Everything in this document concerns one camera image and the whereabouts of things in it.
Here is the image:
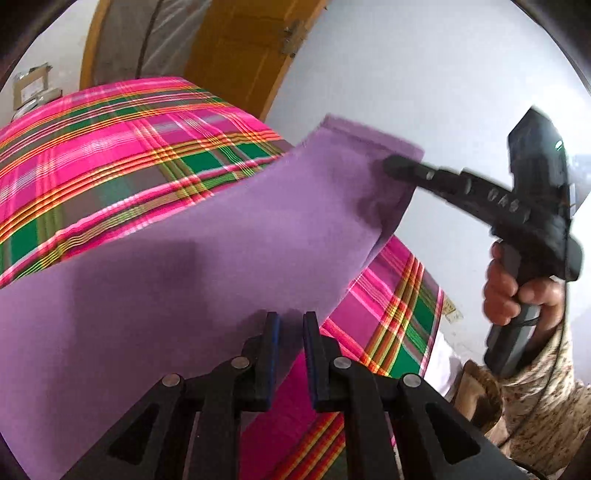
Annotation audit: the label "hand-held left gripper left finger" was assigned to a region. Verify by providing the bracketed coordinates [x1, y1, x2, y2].
[60, 311, 281, 480]

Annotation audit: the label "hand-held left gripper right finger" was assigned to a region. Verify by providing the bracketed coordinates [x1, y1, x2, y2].
[302, 311, 532, 480]

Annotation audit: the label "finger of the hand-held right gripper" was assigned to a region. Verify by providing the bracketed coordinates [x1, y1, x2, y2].
[383, 154, 499, 222]

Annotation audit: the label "purple pants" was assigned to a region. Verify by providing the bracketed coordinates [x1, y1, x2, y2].
[0, 114, 426, 480]

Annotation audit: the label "person's right forearm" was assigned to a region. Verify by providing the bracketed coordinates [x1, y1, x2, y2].
[501, 314, 591, 462]

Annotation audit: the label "person's right hand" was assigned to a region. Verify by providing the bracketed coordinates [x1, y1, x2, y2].
[482, 240, 566, 332]

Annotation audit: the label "white cloth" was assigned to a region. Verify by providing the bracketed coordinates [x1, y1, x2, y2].
[427, 323, 467, 402]

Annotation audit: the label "person's beige patterned clothing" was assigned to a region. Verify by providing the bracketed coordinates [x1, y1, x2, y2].
[455, 360, 509, 444]

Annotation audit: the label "metal door lock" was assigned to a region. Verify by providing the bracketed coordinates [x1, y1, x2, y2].
[281, 21, 308, 58]

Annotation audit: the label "wooden door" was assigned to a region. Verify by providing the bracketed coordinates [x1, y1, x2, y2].
[185, 0, 331, 123]

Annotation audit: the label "pink plaid bed sheet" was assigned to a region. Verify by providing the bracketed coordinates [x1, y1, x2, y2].
[0, 76, 446, 480]

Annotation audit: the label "grey doorway curtain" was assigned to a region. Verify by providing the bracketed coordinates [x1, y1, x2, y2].
[92, 0, 204, 88]

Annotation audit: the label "brown cardboard box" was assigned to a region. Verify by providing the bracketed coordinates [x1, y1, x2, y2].
[11, 65, 51, 109]

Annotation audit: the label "black cable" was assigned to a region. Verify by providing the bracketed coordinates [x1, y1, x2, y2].
[501, 272, 571, 448]

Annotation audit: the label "wooden door frame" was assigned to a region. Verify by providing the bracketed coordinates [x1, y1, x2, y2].
[79, 0, 114, 90]

